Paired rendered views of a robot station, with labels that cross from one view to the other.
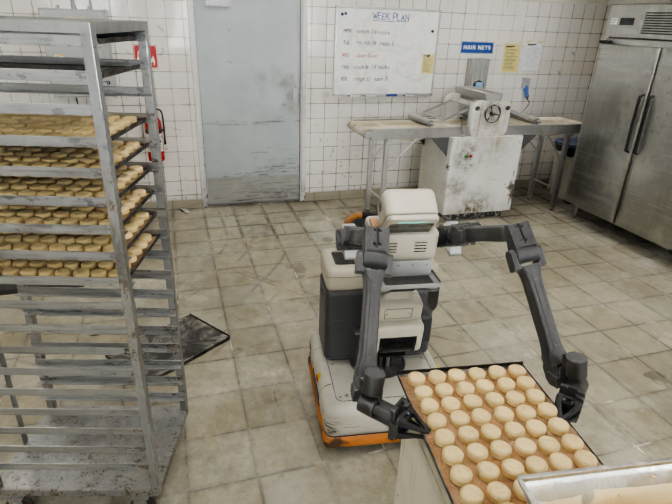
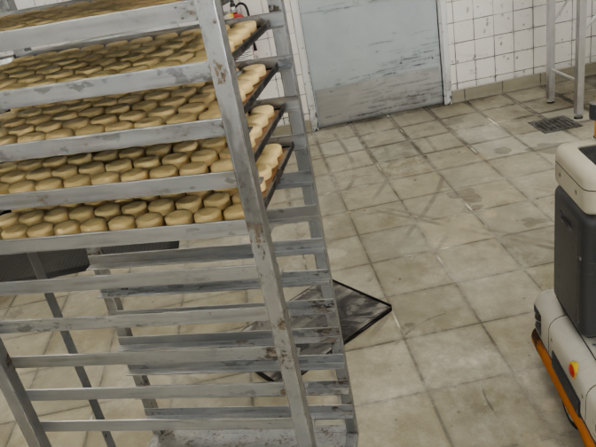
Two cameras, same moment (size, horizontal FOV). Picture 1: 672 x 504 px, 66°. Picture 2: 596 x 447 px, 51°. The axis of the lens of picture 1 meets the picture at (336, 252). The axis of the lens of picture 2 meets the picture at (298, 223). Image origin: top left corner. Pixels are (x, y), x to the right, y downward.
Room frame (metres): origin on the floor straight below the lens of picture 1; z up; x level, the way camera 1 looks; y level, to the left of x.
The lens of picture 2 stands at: (0.55, 0.34, 1.51)
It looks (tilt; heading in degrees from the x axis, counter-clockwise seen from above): 26 degrees down; 16
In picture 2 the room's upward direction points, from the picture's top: 11 degrees counter-clockwise
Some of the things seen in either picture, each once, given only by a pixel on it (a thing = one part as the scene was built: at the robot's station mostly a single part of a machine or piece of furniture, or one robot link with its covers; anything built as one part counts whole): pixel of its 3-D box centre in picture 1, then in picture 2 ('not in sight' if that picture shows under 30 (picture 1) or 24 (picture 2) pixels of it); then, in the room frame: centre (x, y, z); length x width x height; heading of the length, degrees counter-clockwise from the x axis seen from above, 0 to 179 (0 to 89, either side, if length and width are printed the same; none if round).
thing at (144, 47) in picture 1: (166, 250); (305, 170); (1.89, 0.69, 0.97); 0.03 x 0.03 x 1.70; 2
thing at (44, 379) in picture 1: (110, 380); (237, 389); (1.85, 0.99, 0.33); 0.64 x 0.03 x 0.03; 92
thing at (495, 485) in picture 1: (498, 493); not in sight; (0.81, -0.38, 0.91); 0.05 x 0.05 x 0.02
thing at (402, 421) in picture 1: (412, 427); not in sight; (1.02, -0.22, 0.89); 0.09 x 0.07 x 0.07; 55
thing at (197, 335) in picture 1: (169, 346); (305, 326); (2.57, 0.98, 0.02); 0.60 x 0.40 x 0.03; 142
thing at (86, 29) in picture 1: (129, 306); (268, 271); (1.44, 0.67, 0.97); 0.03 x 0.03 x 1.70; 2
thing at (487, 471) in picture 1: (487, 471); not in sight; (0.87, -0.37, 0.91); 0.05 x 0.05 x 0.02
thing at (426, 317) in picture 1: (402, 333); not in sight; (1.99, -0.32, 0.55); 0.28 x 0.27 x 0.25; 100
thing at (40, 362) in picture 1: (107, 363); (231, 364); (1.85, 0.99, 0.42); 0.64 x 0.03 x 0.03; 92
